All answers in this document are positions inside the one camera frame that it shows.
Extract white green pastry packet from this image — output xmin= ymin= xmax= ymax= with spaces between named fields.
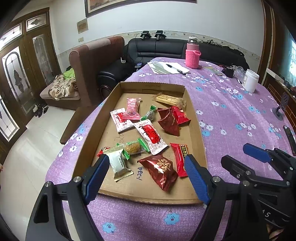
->
xmin=103 ymin=146 xmax=133 ymax=182

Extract small white red packet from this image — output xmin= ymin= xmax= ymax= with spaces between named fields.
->
xmin=134 ymin=120 xmax=168 ymax=155

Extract white red snack packet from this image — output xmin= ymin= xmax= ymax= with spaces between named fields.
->
xmin=110 ymin=108 xmax=134 ymax=133

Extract beige biscuit bar packet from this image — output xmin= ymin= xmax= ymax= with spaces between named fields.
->
xmin=152 ymin=92 xmax=187 ymax=109

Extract pink snack packet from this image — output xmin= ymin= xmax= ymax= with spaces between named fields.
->
xmin=122 ymin=97 xmax=142 ymax=121

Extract red snack bar wrapper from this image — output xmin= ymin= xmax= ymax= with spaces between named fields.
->
xmin=170 ymin=143 xmax=189 ymax=178

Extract small red candy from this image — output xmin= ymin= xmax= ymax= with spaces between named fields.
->
xmin=97 ymin=147 xmax=110 ymax=158

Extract red foil snack bag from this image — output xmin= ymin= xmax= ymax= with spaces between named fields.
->
xmin=138 ymin=154 xmax=178 ymax=191

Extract black smartphone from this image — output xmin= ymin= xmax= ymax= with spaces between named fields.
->
xmin=283 ymin=126 xmax=296 ymax=156

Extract black phone stand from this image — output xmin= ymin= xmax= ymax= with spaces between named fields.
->
xmin=272 ymin=92 xmax=290 ymax=121

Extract purple floral tablecloth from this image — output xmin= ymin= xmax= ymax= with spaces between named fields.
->
xmin=46 ymin=61 xmax=292 ymax=240

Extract red crinkled foil snack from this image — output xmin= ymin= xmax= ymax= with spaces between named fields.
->
xmin=171 ymin=106 xmax=191 ymax=125

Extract green clear cookie packet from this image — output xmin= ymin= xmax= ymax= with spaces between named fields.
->
xmin=116 ymin=138 xmax=150 ymax=160

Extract dark red foil snack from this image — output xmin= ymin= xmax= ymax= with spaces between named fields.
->
xmin=158 ymin=108 xmax=180 ymax=137

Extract cardboard box tray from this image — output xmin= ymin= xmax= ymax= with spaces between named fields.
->
xmin=73 ymin=82 xmax=207 ymax=205

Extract wooden side table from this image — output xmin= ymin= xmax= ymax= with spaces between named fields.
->
xmin=60 ymin=105 xmax=97 ymax=145

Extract green wrapped candy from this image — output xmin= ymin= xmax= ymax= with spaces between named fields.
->
xmin=140 ymin=105 xmax=157 ymax=121

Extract white plastic jar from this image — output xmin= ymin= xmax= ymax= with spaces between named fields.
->
xmin=242 ymin=69 xmax=259 ymax=93

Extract black binder clip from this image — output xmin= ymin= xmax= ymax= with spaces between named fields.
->
xmin=222 ymin=66 xmax=234 ymax=78

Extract black shoes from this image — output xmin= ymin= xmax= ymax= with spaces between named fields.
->
xmin=33 ymin=104 xmax=49 ymax=118

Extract patterned blanket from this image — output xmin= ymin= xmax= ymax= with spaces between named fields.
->
xmin=48 ymin=75 xmax=77 ymax=100

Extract black pen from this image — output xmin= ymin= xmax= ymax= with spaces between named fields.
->
xmin=166 ymin=64 xmax=186 ymax=75

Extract green cloth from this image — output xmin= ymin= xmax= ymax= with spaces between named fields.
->
xmin=63 ymin=68 xmax=75 ymax=79

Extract white papers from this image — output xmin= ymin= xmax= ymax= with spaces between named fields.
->
xmin=147 ymin=61 xmax=190 ymax=75

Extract brown armchair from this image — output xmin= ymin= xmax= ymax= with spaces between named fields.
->
xmin=40 ymin=36 xmax=125 ymax=110

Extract pink sleeved water bottle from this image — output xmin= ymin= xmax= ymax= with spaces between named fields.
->
xmin=185 ymin=36 xmax=201 ymax=69

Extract black leather sofa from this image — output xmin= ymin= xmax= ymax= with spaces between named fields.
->
xmin=96 ymin=38 xmax=249 ymax=98

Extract wooden glass door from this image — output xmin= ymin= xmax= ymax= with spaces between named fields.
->
xmin=1 ymin=8 xmax=61 ymax=163

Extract framed wall painting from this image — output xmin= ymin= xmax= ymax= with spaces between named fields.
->
xmin=84 ymin=0 xmax=197 ymax=18

